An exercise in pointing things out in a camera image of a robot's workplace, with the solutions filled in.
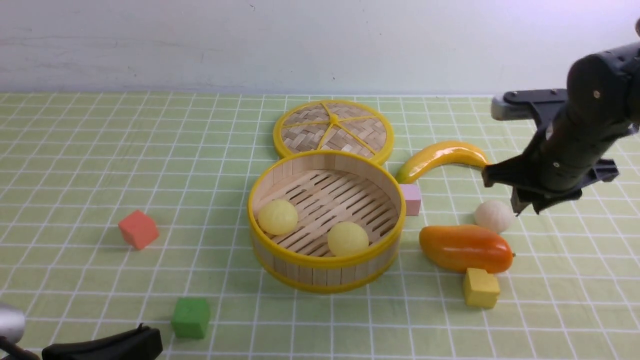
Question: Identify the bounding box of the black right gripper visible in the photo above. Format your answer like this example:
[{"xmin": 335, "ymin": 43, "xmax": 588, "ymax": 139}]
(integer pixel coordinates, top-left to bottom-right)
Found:
[{"xmin": 482, "ymin": 116, "xmax": 621, "ymax": 215}]

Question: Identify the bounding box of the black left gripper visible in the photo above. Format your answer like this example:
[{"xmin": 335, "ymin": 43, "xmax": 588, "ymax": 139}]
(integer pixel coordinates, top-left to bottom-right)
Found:
[{"xmin": 41, "ymin": 324, "xmax": 163, "ymax": 360}]

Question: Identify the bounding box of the white toy bun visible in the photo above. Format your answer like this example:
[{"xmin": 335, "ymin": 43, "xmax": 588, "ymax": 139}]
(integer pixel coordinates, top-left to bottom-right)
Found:
[{"xmin": 473, "ymin": 199, "xmax": 515, "ymax": 234}]

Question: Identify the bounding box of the yellow toy bun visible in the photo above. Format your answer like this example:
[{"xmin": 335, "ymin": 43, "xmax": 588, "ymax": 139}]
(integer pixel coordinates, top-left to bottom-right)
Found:
[
  {"xmin": 257, "ymin": 199, "xmax": 298, "ymax": 236},
  {"xmin": 327, "ymin": 221, "xmax": 370, "ymax": 257}
]

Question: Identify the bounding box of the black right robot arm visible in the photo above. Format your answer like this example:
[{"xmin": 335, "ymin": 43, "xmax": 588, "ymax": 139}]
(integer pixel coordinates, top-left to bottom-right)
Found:
[{"xmin": 482, "ymin": 42, "xmax": 640, "ymax": 215}]

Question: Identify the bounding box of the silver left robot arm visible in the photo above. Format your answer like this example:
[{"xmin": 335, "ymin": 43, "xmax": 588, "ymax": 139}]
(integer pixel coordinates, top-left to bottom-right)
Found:
[{"xmin": 1, "ymin": 191, "xmax": 526, "ymax": 360}]

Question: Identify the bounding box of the bamboo steamer tray yellow rim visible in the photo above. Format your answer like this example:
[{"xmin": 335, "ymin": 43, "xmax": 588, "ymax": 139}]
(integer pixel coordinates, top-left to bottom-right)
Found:
[{"xmin": 246, "ymin": 150, "xmax": 407, "ymax": 294}]

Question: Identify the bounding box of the woven bamboo steamer lid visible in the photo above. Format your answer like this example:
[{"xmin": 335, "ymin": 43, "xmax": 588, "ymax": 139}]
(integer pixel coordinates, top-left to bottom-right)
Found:
[{"xmin": 272, "ymin": 99, "xmax": 394, "ymax": 165}]

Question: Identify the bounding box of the green cube block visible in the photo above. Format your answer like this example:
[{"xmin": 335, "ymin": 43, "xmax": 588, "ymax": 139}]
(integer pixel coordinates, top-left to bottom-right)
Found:
[{"xmin": 171, "ymin": 297, "xmax": 211, "ymax": 340}]

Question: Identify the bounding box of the orange toy mango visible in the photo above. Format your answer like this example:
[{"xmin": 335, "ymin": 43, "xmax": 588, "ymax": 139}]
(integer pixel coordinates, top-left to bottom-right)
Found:
[{"xmin": 418, "ymin": 224, "xmax": 515, "ymax": 274}]

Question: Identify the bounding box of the yellow plastic banana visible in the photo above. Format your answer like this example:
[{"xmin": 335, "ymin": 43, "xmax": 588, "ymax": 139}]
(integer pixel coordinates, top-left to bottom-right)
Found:
[{"xmin": 395, "ymin": 140, "xmax": 491, "ymax": 184}]

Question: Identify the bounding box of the yellow cube block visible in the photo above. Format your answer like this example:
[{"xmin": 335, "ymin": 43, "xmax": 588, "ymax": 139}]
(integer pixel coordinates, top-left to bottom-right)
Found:
[{"xmin": 462, "ymin": 268, "xmax": 501, "ymax": 309}]

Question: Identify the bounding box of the pink cube block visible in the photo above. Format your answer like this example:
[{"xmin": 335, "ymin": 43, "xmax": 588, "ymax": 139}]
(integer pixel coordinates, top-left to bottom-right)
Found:
[{"xmin": 399, "ymin": 183, "xmax": 422, "ymax": 216}]

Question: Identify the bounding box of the red cube block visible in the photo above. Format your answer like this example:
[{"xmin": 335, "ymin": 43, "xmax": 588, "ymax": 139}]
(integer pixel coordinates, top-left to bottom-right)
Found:
[{"xmin": 118, "ymin": 209, "xmax": 160, "ymax": 250}]

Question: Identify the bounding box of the green checkered tablecloth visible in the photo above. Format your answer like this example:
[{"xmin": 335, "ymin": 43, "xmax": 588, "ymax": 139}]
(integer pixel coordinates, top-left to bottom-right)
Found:
[{"xmin": 0, "ymin": 92, "xmax": 640, "ymax": 360}]

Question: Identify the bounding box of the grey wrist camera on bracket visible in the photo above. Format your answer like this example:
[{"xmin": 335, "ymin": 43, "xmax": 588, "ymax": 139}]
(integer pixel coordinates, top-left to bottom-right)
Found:
[{"xmin": 490, "ymin": 88, "xmax": 569, "ymax": 129}]

